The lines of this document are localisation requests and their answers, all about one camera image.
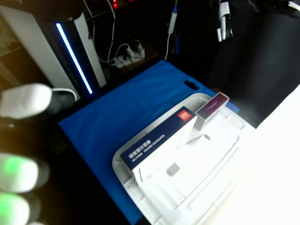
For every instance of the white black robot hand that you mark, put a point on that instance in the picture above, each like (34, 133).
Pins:
(223, 10)
(21, 100)

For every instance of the small maroon box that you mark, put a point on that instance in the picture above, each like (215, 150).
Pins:
(212, 104)

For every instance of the dark blue product box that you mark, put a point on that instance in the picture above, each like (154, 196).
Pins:
(154, 138)

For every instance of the white plastic tray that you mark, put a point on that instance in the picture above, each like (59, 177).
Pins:
(211, 164)

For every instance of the white tower with light strip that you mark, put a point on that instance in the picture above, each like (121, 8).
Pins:
(30, 47)

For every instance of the white power strip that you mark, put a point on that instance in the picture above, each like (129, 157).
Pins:
(138, 53)

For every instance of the blue fabric cloth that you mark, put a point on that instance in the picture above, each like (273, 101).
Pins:
(117, 112)

